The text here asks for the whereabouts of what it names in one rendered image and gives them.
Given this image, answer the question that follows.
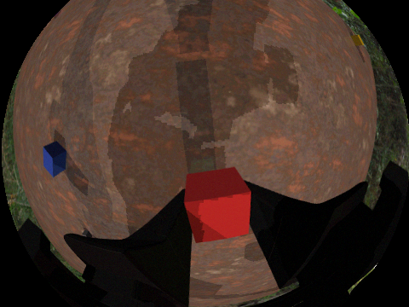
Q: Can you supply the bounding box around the blue block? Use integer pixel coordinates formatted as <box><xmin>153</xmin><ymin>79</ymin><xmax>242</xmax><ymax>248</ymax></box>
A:
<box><xmin>43</xmin><ymin>141</ymin><xmax>67</xmax><ymax>177</ymax></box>

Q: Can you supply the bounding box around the red block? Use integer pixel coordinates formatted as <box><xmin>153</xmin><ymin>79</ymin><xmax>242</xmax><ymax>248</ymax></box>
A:
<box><xmin>184</xmin><ymin>167</ymin><xmax>251</xmax><ymax>243</ymax></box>

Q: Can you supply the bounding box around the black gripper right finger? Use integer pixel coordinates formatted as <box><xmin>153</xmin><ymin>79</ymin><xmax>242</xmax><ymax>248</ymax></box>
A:
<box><xmin>245</xmin><ymin>180</ymin><xmax>368</xmax><ymax>290</ymax></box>

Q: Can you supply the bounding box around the yellow block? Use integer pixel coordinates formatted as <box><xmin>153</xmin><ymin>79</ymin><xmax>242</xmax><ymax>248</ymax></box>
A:
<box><xmin>351</xmin><ymin>34</ymin><xmax>364</xmax><ymax>47</ymax></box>

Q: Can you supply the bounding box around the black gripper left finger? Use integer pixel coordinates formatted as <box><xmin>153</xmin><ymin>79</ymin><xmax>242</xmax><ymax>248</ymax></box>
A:
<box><xmin>64</xmin><ymin>189</ymin><xmax>192</xmax><ymax>307</ymax></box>

